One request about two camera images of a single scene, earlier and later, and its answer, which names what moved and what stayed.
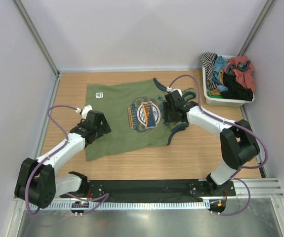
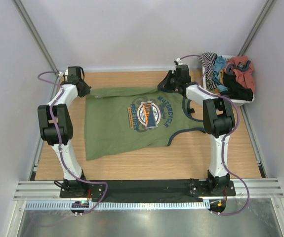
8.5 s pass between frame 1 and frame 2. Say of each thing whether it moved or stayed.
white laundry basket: stayed
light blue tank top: stayed
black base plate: stayed
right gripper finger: moved
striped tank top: stayed
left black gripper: moved
